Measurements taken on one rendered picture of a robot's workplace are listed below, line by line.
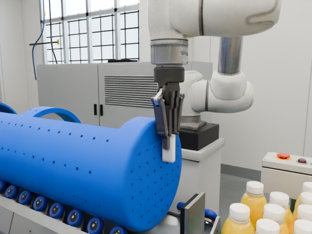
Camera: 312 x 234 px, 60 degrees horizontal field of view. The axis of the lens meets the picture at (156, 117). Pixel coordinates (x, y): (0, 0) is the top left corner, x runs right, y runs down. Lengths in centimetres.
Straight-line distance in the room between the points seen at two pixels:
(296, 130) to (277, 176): 261
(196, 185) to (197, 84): 47
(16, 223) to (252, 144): 298
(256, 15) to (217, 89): 70
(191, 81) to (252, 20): 72
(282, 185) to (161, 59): 50
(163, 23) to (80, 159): 36
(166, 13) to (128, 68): 208
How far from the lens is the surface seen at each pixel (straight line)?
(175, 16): 62
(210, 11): 61
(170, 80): 62
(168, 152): 68
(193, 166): 126
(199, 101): 129
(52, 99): 357
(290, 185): 86
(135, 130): 62
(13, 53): 623
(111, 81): 283
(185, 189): 131
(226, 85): 125
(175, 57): 62
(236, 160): 368
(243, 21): 61
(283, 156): 87
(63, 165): 71
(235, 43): 121
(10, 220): 104
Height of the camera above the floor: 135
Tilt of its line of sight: 9 degrees down
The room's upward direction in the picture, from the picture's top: straight up
